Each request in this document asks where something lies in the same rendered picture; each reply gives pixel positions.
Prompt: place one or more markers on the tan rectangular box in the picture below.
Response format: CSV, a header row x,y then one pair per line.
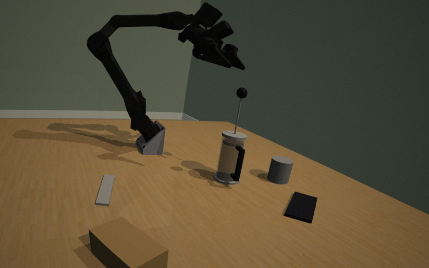
x,y
120,244

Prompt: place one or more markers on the french press coffee maker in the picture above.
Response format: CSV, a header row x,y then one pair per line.
x,y
231,152

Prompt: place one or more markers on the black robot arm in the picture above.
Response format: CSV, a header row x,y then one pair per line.
x,y
99,45

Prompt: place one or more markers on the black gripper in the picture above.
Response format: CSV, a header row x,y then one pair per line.
x,y
212,52

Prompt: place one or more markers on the dark grey cylinder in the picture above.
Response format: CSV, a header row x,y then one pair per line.
x,y
280,170

